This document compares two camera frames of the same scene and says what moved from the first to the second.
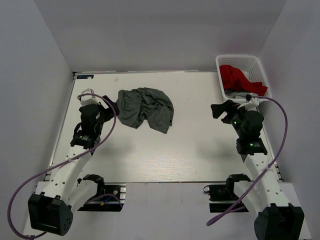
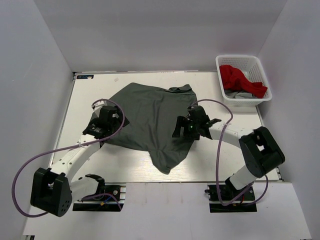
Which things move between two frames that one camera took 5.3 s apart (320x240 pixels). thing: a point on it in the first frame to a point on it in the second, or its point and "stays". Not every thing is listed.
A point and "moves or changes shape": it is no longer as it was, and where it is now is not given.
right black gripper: [229, 106] to [184, 121]
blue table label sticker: [85, 76] stays
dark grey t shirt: [137, 105] moves or changes shape
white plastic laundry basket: [251, 67] stays
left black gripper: [108, 115] to [119, 120]
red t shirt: [233, 79] stays
